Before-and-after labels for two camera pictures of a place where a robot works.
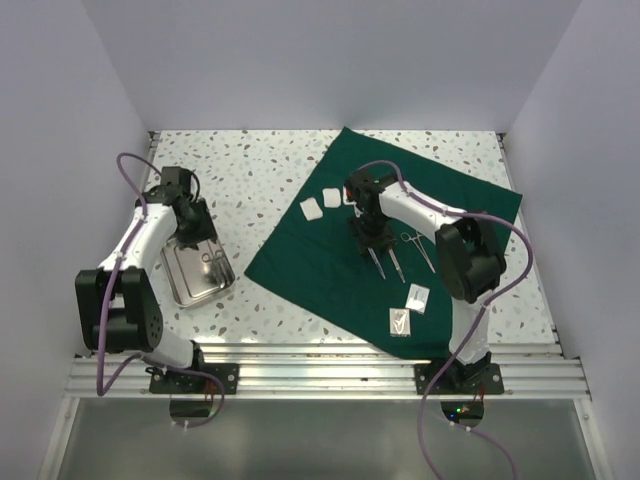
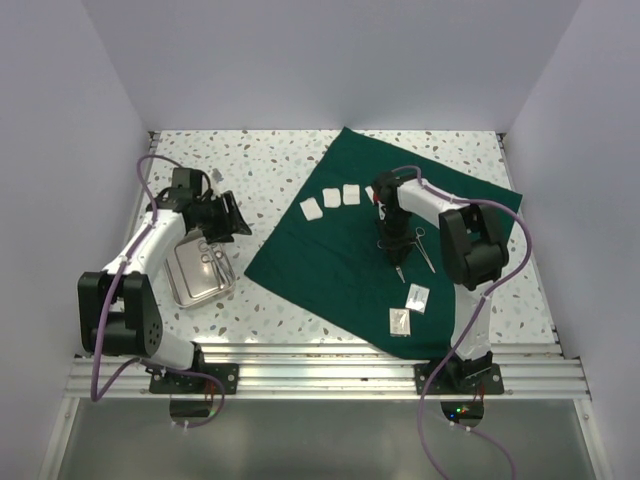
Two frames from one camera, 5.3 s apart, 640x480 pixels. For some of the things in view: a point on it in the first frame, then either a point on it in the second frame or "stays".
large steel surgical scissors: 375,259 to 224,272
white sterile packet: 417,298 stays
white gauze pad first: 311,209 stays
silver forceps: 394,259 stays
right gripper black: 385,240 to 402,244
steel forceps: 407,237 stays
